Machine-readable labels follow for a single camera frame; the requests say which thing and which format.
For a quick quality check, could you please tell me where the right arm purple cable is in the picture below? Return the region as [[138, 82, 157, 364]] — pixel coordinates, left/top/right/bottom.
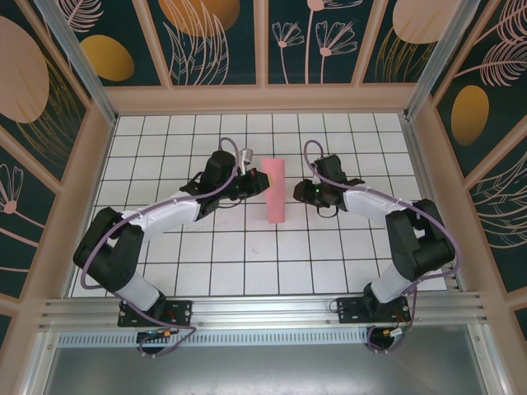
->
[[303, 139, 459, 356]]

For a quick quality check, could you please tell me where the aluminium corner post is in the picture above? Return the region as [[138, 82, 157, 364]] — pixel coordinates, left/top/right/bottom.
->
[[33, 0, 119, 125], [402, 0, 483, 121]]

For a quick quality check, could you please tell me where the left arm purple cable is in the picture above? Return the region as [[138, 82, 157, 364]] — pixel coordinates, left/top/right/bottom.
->
[[80, 137, 198, 359]]

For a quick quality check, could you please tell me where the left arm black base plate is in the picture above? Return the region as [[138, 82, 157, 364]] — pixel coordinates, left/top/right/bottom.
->
[[117, 299, 194, 328]]

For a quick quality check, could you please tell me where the slotted grey cable duct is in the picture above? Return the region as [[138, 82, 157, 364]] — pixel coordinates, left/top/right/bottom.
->
[[57, 332, 371, 347]]

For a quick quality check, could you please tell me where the grey metal sheet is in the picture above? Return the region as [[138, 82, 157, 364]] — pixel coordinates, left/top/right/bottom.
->
[[40, 344, 501, 395]]

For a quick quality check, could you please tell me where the aluminium table edge rail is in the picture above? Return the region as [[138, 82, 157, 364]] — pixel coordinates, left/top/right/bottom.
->
[[401, 114, 470, 294]]

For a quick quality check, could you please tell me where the pink square paper sheet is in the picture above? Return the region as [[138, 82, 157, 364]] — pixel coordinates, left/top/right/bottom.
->
[[259, 157, 287, 225]]

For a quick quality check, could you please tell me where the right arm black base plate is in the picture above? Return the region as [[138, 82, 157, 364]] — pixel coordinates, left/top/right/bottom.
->
[[336, 296, 413, 326]]

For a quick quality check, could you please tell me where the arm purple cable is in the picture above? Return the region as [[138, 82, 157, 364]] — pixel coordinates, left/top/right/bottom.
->
[[80, 137, 198, 359], [303, 139, 459, 356]]

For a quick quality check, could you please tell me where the long aluminium base rail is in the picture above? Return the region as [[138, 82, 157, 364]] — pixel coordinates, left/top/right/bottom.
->
[[39, 290, 491, 331]]

